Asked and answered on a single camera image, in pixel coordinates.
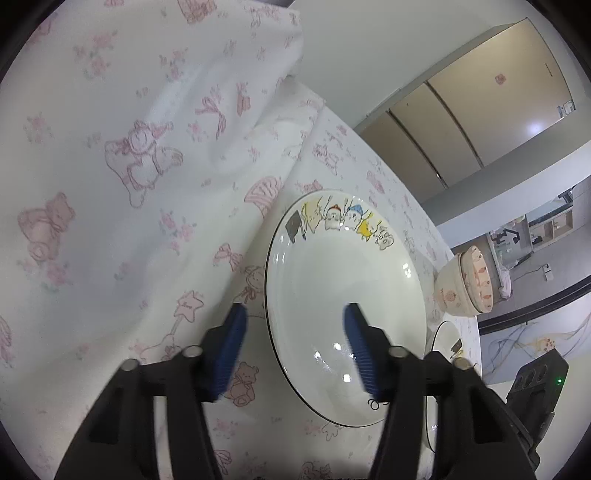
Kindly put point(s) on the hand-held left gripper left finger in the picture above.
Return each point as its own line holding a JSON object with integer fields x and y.
{"x": 233, "y": 350}

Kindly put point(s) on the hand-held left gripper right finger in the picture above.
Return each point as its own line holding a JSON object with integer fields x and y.
{"x": 362, "y": 355}

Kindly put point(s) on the white cartoon plate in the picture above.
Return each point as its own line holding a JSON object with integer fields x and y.
{"x": 341, "y": 267}
{"x": 443, "y": 337}

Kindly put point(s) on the pink strawberry bowl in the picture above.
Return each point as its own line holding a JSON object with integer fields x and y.
{"x": 455, "y": 290}

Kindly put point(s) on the black faucet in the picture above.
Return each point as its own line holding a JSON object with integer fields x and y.
{"x": 505, "y": 235}

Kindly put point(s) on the bathroom mirror cabinet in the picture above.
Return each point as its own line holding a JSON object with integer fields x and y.
{"x": 554, "y": 226}

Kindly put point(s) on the white pink printed tablecloth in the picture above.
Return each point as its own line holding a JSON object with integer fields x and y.
{"x": 115, "y": 207}

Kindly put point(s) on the beige refrigerator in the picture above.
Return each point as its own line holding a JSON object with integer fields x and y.
{"x": 508, "y": 115}

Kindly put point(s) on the fridge label sticker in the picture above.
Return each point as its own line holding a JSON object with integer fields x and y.
{"x": 566, "y": 108}

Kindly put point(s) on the white wall socket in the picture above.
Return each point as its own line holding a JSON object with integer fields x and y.
{"x": 547, "y": 271}

